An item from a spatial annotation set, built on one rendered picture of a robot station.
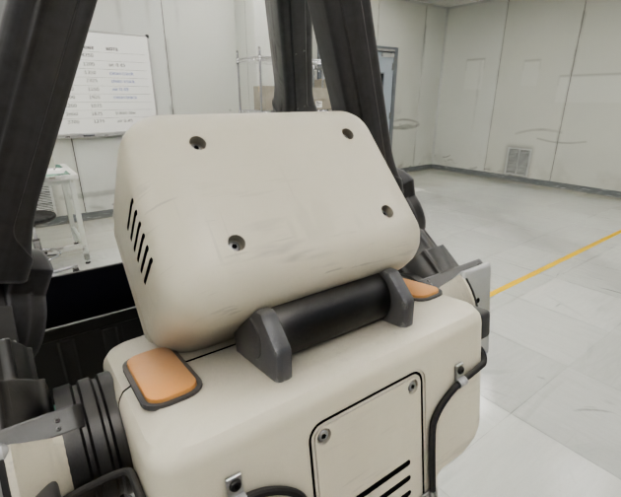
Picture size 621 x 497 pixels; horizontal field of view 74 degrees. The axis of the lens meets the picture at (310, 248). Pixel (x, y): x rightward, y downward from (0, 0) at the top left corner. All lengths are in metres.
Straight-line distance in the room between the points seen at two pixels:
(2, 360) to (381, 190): 0.29
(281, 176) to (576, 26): 7.77
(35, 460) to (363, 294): 0.22
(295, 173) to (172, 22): 5.63
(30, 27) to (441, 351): 0.35
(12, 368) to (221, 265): 0.17
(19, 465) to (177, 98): 5.62
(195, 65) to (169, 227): 5.70
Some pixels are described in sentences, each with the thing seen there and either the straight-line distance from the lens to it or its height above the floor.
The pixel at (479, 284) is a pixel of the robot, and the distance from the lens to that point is 0.48.
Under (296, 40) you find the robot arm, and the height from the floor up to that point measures 1.47.
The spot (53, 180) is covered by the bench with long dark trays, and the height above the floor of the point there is 0.77.
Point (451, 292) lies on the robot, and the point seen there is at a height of 1.21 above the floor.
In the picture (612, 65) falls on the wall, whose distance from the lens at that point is 7.73.
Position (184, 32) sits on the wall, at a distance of 5.93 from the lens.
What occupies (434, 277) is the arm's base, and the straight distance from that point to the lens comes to 0.46.
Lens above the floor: 1.40
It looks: 20 degrees down
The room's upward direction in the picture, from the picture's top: straight up
